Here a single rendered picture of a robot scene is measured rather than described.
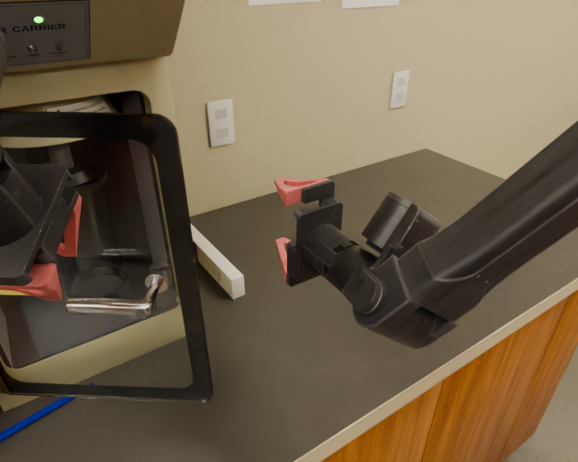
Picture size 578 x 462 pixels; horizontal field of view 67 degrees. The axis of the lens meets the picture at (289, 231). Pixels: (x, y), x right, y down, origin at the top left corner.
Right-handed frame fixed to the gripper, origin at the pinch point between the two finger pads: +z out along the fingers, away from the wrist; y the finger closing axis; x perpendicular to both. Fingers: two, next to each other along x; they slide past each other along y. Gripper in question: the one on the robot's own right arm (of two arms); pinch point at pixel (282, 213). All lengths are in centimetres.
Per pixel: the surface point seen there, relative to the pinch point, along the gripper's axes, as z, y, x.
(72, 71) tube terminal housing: 12.0, 19.4, 20.7
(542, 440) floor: -16, -121, -103
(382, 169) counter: 47, -27, -67
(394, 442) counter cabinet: -15, -47, -15
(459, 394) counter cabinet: -15, -47, -34
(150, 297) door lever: -7.7, 0.1, 21.2
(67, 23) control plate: 4.7, 25.1, 21.0
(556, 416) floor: -14, -121, -117
